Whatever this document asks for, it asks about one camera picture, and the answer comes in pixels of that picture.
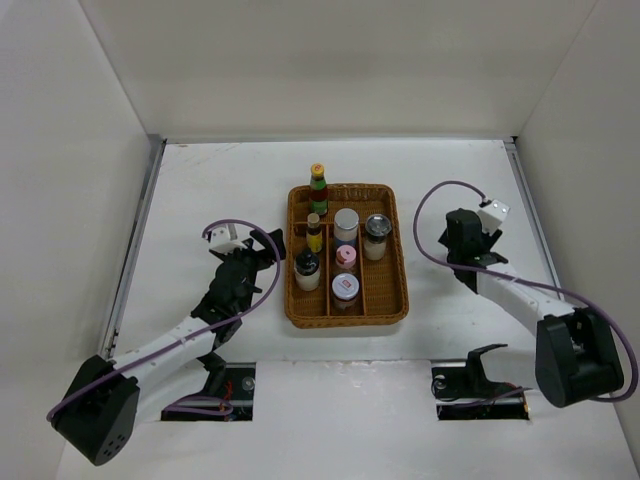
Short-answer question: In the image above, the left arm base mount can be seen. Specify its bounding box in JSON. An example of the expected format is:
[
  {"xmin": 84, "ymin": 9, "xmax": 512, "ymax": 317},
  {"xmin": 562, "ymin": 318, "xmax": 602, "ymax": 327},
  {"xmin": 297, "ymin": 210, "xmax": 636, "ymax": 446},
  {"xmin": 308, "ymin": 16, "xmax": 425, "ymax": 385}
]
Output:
[{"xmin": 160, "ymin": 353, "xmax": 257, "ymax": 422}]

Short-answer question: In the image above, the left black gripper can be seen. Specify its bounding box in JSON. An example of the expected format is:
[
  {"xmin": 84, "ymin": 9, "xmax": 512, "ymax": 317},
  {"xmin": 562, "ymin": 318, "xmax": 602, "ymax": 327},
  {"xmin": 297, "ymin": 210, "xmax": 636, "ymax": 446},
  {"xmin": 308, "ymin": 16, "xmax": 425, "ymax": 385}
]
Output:
[{"xmin": 217, "ymin": 230, "xmax": 284, "ymax": 312}]

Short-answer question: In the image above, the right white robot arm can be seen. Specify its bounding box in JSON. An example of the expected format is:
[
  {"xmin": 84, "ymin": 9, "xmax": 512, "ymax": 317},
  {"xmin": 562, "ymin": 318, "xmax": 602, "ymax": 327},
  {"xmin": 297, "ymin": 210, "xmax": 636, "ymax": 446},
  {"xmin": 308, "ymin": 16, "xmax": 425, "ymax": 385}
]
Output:
[{"xmin": 439, "ymin": 209, "xmax": 624, "ymax": 408}]

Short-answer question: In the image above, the white salt grinder black top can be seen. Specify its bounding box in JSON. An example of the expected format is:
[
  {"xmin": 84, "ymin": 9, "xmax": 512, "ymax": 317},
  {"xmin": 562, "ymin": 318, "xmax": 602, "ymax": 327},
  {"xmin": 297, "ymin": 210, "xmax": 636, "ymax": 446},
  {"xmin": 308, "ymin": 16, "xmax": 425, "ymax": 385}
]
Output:
[{"xmin": 294, "ymin": 248, "xmax": 320, "ymax": 292}]

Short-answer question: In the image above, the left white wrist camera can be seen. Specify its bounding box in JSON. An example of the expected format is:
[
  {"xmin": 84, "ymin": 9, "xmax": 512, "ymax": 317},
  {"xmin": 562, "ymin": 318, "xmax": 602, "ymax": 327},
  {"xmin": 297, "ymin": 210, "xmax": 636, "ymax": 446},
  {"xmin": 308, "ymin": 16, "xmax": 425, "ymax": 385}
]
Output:
[{"xmin": 203, "ymin": 223, "xmax": 245, "ymax": 254}]

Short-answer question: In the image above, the brown wicker divided basket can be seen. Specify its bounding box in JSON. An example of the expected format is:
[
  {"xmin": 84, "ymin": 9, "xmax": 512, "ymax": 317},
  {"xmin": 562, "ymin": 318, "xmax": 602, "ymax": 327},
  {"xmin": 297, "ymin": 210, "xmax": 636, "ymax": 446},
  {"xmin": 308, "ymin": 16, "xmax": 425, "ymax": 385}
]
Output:
[{"xmin": 284, "ymin": 183, "xmax": 409, "ymax": 329}]

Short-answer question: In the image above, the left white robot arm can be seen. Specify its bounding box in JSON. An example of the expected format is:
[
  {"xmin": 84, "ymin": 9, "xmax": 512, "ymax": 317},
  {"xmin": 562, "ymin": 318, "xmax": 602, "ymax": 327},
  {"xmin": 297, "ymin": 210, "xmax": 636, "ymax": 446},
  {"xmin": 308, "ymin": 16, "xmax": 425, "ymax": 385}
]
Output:
[{"xmin": 47, "ymin": 221, "xmax": 286, "ymax": 466}]

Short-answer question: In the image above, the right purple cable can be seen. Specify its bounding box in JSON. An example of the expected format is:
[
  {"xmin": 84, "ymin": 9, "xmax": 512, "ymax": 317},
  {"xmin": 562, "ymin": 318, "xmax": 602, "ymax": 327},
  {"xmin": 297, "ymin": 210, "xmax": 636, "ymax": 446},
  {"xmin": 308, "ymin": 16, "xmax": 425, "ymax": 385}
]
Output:
[{"xmin": 412, "ymin": 180, "xmax": 634, "ymax": 404}]

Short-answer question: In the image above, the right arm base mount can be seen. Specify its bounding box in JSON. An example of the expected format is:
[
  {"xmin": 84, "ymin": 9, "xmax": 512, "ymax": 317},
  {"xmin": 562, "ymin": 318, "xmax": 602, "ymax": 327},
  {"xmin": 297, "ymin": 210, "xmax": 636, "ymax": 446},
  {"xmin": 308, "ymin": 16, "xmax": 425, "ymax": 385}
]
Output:
[{"xmin": 431, "ymin": 343, "xmax": 529, "ymax": 421}]

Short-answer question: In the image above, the white lid round jar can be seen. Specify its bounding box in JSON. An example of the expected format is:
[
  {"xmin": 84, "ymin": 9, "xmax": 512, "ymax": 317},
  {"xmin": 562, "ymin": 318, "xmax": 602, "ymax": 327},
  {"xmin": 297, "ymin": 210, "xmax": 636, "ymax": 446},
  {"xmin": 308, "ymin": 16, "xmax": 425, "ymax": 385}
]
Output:
[{"xmin": 331, "ymin": 273, "xmax": 360, "ymax": 313}]

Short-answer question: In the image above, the red sauce bottle yellow cap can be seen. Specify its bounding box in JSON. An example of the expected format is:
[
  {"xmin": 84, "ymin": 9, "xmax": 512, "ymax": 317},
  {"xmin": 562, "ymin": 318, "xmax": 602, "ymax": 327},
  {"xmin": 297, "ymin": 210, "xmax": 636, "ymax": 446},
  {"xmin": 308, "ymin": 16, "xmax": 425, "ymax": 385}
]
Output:
[{"xmin": 309, "ymin": 163, "xmax": 328, "ymax": 217}]

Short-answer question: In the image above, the tall blue label spice jar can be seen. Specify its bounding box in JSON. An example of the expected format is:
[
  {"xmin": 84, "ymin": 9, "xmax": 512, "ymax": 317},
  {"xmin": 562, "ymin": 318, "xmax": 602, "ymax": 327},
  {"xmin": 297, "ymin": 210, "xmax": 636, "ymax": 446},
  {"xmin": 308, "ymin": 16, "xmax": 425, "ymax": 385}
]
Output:
[{"xmin": 333, "ymin": 208, "xmax": 359, "ymax": 249}]

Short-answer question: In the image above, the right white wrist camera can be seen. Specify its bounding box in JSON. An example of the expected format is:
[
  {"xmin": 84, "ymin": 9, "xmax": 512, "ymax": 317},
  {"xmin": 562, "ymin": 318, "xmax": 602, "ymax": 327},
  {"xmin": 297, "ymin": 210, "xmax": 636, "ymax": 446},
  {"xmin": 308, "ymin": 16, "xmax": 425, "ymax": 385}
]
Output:
[{"xmin": 477, "ymin": 199, "xmax": 511, "ymax": 235}]

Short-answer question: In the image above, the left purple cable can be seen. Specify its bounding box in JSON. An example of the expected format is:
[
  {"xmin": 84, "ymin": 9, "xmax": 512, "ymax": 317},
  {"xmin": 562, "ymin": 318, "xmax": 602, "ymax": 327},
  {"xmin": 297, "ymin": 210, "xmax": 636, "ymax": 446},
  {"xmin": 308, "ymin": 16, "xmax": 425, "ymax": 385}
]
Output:
[{"xmin": 46, "ymin": 219, "xmax": 285, "ymax": 424}]

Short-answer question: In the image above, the pink lid spice jar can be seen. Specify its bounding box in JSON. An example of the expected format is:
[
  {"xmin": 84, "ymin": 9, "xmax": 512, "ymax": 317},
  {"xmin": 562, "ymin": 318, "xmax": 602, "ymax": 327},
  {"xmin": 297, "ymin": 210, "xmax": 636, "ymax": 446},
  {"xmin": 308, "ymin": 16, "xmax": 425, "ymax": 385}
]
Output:
[{"xmin": 333, "ymin": 244, "xmax": 357, "ymax": 275}]

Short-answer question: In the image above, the small yellow label bottle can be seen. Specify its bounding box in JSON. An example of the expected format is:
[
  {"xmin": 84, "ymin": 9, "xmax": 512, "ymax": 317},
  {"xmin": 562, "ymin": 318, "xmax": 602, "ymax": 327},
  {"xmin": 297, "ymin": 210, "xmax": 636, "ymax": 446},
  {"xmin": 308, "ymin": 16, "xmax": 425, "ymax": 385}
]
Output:
[{"xmin": 306, "ymin": 213, "xmax": 323, "ymax": 254}]

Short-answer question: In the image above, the silver top pepper grinder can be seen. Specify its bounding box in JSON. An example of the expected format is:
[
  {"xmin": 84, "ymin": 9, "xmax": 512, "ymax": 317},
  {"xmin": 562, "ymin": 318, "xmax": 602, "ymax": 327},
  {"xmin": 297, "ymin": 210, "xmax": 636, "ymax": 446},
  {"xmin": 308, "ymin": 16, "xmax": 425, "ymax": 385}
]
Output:
[{"xmin": 364, "ymin": 213, "xmax": 392, "ymax": 261}]

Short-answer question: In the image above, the purple cable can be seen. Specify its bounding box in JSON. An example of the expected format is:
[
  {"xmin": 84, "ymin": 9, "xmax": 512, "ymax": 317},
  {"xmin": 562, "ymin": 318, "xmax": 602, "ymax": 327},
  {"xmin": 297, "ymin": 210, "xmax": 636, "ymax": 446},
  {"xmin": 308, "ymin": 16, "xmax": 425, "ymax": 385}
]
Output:
[
  {"xmin": 412, "ymin": 180, "xmax": 634, "ymax": 404},
  {"xmin": 46, "ymin": 219, "xmax": 285, "ymax": 424}
]

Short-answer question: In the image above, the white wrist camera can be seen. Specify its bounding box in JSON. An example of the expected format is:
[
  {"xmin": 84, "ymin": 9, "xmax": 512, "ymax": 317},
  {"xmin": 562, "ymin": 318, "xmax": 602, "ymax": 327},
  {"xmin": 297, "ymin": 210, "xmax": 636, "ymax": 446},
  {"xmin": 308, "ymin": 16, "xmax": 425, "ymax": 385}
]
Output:
[
  {"xmin": 477, "ymin": 199, "xmax": 511, "ymax": 235},
  {"xmin": 203, "ymin": 223, "xmax": 245, "ymax": 254}
]

